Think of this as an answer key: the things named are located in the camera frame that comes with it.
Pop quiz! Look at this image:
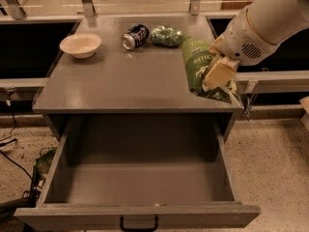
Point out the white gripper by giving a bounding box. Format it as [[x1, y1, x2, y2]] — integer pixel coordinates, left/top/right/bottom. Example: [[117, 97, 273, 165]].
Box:
[[202, 7, 276, 90]]

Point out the green jalapeno chip bag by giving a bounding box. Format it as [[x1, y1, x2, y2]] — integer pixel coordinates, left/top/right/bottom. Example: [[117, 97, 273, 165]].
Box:
[[181, 36, 239, 104]]

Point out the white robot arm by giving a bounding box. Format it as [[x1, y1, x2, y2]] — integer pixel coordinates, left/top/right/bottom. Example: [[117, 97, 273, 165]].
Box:
[[202, 0, 309, 91]]

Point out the crumpled green snack bag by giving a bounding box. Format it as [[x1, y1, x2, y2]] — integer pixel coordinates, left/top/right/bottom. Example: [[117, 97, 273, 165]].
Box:
[[151, 25, 182, 47]]

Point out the open grey top drawer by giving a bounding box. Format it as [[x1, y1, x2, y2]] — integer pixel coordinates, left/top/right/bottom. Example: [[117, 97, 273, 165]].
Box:
[[15, 114, 261, 231]]

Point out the green bag on floor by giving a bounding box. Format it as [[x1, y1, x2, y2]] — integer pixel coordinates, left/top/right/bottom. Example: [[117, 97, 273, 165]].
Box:
[[34, 147, 57, 179]]

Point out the blue soda can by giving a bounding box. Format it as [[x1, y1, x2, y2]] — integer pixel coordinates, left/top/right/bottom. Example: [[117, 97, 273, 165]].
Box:
[[122, 24, 150, 50]]

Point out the white ceramic bowl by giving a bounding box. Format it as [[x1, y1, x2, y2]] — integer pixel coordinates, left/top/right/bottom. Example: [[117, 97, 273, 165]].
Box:
[[60, 33, 102, 59]]

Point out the black drawer handle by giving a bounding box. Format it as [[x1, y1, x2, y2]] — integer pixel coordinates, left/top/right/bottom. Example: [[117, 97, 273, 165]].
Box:
[[119, 217, 159, 232]]

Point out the black floor cable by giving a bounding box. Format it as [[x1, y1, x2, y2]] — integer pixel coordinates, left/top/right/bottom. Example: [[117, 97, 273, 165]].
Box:
[[0, 90, 35, 182]]

